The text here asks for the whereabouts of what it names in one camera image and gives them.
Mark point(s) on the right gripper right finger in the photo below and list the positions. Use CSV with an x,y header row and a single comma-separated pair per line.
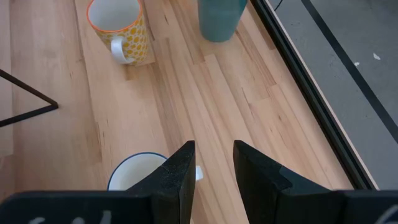
x,y
280,199

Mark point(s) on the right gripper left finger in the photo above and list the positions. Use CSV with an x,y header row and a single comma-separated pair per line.
x,y
124,207

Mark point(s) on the navy white flower mug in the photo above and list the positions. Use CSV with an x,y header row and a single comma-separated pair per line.
x,y
133,174

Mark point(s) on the large white mug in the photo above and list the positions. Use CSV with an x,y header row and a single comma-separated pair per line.
x,y
219,18

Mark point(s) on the wooden shelf riser black legs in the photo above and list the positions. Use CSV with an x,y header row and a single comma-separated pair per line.
x,y
31,114

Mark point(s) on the black aluminium table frame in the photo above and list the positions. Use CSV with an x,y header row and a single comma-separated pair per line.
x,y
311,93

